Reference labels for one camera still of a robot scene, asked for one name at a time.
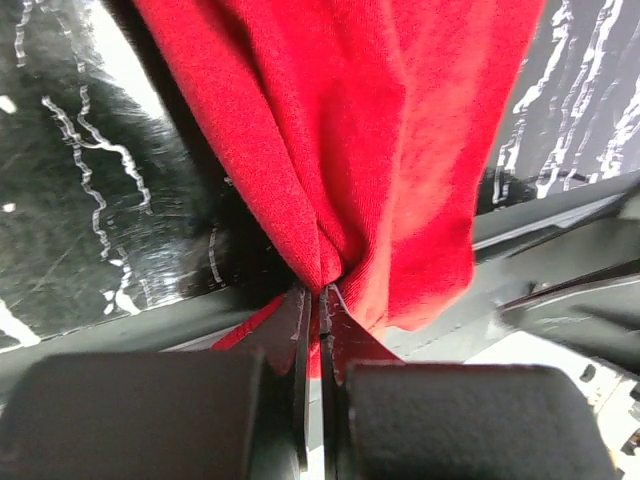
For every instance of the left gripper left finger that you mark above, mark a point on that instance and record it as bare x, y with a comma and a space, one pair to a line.
240, 413

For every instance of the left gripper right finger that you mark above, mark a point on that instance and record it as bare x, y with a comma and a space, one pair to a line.
387, 419

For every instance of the dark red t-shirt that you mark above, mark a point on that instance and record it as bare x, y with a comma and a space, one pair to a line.
356, 132

